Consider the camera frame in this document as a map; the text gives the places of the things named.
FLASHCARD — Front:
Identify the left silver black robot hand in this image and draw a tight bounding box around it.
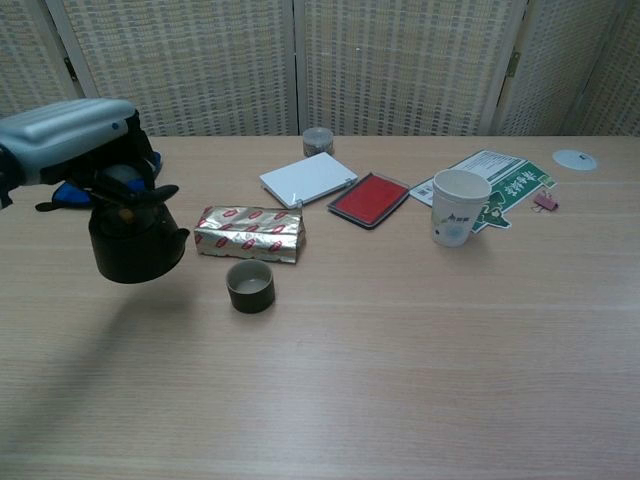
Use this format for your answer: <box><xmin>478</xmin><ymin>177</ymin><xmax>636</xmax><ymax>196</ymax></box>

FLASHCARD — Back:
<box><xmin>0</xmin><ymin>98</ymin><xmax>180</xmax><ymax>211</ymax></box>

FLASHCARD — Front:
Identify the black teapot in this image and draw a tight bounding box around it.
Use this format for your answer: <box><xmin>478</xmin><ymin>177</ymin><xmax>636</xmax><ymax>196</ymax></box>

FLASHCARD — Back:
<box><xmin>87</xmin><ymin>167</ymin><xmax>191</xmax><ymax>285</ymax></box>

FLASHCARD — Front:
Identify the small round metal tin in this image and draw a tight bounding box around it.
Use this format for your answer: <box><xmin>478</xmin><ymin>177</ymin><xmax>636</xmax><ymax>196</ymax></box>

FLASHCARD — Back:
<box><xmin>225</xmin><ymin>259</ymin><xmax>276</xmax><ymax>315</ymax></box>

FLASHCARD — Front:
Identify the woven folding screen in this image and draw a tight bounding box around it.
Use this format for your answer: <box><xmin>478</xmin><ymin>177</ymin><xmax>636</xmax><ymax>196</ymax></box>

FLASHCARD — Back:
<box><xmin>0</xmin><ymin>0</ymin><xmax>640</xmax><ymax>139</ymax></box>

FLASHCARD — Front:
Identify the red patterned foil packet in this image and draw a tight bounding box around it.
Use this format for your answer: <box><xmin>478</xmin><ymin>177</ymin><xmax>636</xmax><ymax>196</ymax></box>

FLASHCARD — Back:
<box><xmin>192</xmin><ymin>204</ymin><xmax>307</xmax><ymax>266</ymax></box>

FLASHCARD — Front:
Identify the white flat plastic case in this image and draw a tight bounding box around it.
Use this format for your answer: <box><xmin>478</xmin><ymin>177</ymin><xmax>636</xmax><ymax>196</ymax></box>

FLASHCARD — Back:
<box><xmin>258</xmin><ymin>151</ymin><xmax>359</xmax><ymax>209</ymax></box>

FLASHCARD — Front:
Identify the small clear round jar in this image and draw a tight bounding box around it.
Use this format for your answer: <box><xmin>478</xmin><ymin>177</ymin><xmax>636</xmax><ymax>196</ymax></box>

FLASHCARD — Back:
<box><xmin>301</xmin><ymin>126</ymin><xmax>335</xmax><ymax>158</ymax></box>

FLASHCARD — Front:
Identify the red ink pad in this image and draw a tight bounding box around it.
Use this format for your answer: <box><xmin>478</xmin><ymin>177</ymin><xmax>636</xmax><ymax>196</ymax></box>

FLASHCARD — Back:
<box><xmin>326</xmin><ymin>171</ymin><xmax>411</xmax><ymax>232</ymax></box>

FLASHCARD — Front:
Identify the white paper cup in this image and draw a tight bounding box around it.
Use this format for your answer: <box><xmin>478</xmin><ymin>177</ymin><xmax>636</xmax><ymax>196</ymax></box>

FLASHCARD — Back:
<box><xmin>431</xmin><ymin>168</ymin><xmax>493</xmax><ymax>249</ymax></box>

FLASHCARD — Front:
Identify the green white flattened carton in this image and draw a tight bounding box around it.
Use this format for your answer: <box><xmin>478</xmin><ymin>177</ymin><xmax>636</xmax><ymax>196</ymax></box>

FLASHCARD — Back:
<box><xmin>408</xmin><ymin>148</ymin><xmax>557</xmax><ymax>236</ymax></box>

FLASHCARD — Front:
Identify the white round disc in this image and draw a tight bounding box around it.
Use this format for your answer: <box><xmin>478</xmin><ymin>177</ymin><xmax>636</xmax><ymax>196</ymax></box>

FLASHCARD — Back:
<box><xmin>552</xmin><ymin>148</ymin><xmax>599</xmax><ymax>172</ymax></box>

